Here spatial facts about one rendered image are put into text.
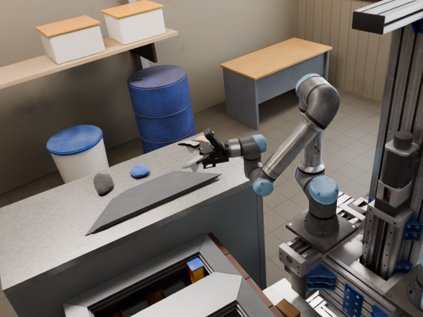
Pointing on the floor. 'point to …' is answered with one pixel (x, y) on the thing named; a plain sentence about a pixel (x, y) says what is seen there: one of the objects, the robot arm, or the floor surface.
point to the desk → (270, 75)
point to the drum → (162, 105)
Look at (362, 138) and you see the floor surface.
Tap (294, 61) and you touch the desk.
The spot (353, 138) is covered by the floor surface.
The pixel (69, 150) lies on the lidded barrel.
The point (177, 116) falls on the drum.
